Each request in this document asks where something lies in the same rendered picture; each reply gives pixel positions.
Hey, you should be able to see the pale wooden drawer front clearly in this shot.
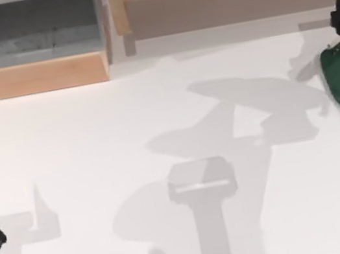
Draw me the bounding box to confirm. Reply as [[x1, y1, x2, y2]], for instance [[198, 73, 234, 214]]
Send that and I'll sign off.
[[0, 47, 114, 101]]

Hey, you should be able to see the grey pierced drawer inside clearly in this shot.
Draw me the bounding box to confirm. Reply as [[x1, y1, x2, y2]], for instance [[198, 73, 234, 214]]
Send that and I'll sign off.
[[0, 0, 112, 69]]

